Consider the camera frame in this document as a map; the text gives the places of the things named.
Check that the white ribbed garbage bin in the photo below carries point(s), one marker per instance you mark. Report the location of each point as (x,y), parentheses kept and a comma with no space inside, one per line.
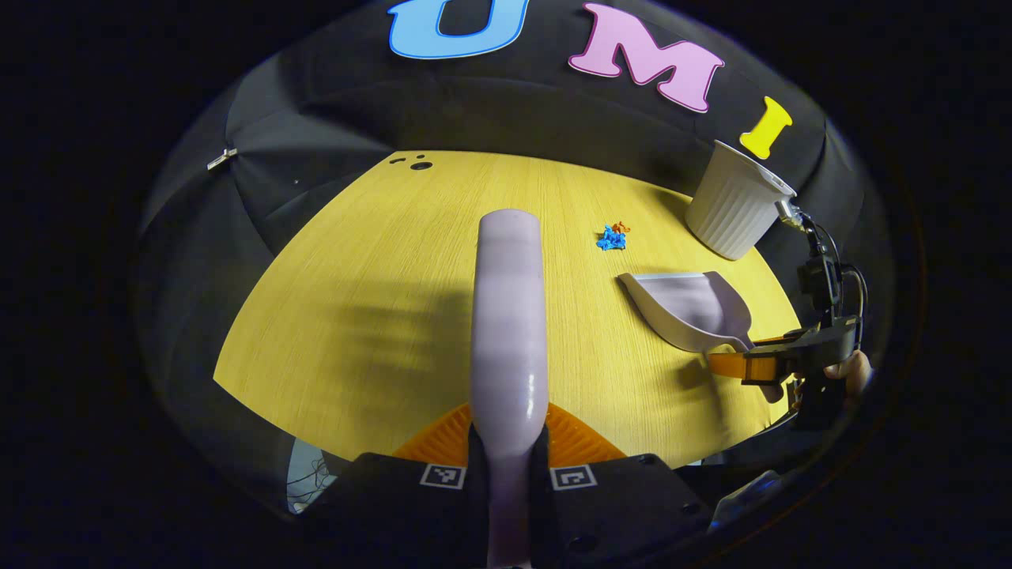
(731,213)

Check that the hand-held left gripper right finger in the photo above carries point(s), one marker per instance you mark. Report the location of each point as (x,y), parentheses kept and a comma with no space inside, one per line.
(617,514)

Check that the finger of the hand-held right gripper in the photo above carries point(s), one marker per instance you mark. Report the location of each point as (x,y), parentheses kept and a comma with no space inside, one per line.
(731,365)
(779,341)

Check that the black backdrop cloth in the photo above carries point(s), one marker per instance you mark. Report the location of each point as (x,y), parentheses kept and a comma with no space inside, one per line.
(490,103)

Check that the small pink broom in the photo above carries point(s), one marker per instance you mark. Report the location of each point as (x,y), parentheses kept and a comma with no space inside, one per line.
(510,316)

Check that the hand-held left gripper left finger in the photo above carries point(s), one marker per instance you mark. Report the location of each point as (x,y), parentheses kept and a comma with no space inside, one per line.
(419,514)

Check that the silver metal clip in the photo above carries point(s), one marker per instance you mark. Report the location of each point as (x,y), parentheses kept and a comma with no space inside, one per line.
(221,159)

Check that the pink dustpan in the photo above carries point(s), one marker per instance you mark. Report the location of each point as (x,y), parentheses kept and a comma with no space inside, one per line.
(688,304)

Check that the blue paper trash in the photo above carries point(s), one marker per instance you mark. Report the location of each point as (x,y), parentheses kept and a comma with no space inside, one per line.
(610,239)

